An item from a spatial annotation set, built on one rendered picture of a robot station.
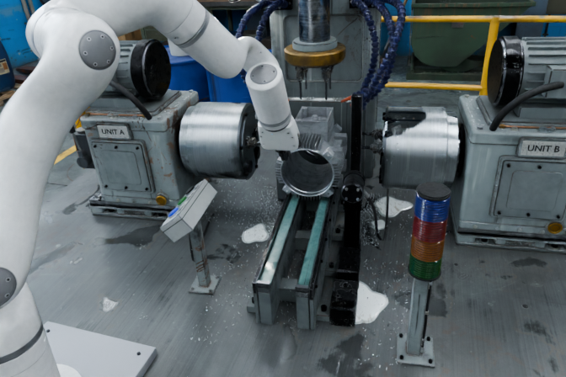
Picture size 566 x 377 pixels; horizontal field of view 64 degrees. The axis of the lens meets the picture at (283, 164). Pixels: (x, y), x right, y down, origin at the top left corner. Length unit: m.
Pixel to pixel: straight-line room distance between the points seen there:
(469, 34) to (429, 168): 4.16
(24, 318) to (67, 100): 0.39
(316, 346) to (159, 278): 0.49
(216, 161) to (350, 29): 0.60
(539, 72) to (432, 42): 4.14
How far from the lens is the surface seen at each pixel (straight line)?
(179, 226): 1.08
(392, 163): 1.30
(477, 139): 1.27
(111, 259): 1.47
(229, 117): 1.39
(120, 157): 1.51
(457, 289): 1.29
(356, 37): 1.54
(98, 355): 1.17
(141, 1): 0.84
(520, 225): 1.43
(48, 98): 0.78
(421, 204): 0.85
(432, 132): 1.31
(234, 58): 0.94
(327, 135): 1.34
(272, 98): 1.03
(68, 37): 0.74
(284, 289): 1.18
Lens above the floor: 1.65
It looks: 28 degrees down
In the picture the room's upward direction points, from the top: 4 degrees counter-clockwise
